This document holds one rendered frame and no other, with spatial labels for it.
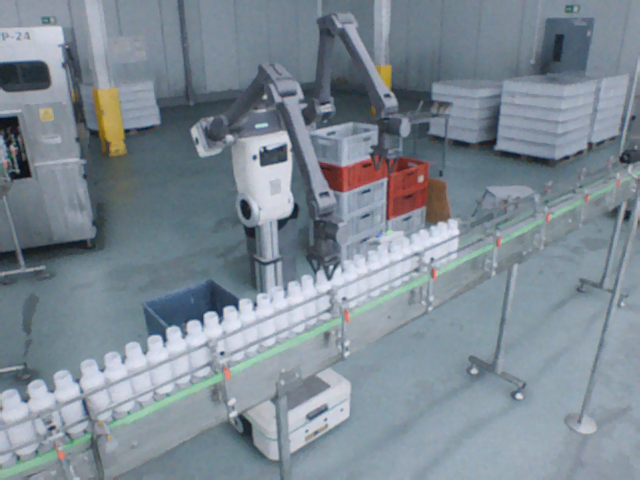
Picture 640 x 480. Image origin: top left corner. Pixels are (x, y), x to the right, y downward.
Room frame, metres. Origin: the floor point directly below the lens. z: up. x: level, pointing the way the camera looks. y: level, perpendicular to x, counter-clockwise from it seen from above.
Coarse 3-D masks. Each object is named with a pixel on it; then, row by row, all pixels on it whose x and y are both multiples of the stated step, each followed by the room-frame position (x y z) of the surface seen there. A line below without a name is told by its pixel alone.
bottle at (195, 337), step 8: (192, 320) 1.22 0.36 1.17; (192, 328) 1.19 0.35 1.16; (200, 328) 1.20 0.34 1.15; (192, 336) 1.19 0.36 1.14; (200, 336) 1.19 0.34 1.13; (192, 344) 1.17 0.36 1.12; (192, 352) 1.17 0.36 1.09; (200, 352) 1.18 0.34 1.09; (208, 352) 1.21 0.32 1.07; (192, 360) 1.18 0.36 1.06; (200, 360) 1.18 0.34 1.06; (208, 360) 1.20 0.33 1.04; (192, 368) 1.18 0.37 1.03; (208, 368) 1.19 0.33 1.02; (200, 376) 1.17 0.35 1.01
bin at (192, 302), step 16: (192, 288) 1.84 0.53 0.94; (208, 288) 1.89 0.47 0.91; (224, 288) 1.81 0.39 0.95; (144, 304) 1.69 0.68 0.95; (160, 304) 1.75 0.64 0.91; (176, 304) 1.79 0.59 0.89; (192, 304) 1.83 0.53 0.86; (208, 304) 1.88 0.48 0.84; (224, 304) 1.82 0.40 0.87; (160, 320) 1.57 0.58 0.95; (176, 320) 1.78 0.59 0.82
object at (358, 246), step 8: (376, 232) 4.24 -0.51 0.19; (384, 232) 4.31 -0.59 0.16; (312, 240) 4.15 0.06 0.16; (352, 240) 3.99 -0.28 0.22; (360, 240) 4.07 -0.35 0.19; (336, 248) 3.96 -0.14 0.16; (344, 248) 3.92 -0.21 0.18; (352, 248) 4.00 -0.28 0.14; (360, 248) 4.08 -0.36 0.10; (368, 248) 4.16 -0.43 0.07; (344, 256) 3.92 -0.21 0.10; (352, 256) 4.00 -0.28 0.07
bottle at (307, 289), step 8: (304, 280) 1.46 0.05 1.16; (304, 288) 1.46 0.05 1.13; (312, 288) 1.46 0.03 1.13; (304, 296) 1.45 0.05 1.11; (312, 296) 1.45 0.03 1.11; (304, 304) 1.45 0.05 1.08; (312, 304) 1.45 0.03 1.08; (304, 312) 1.45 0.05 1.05; (312, 312) 1.45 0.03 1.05; (312, 320) 1.45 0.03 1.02
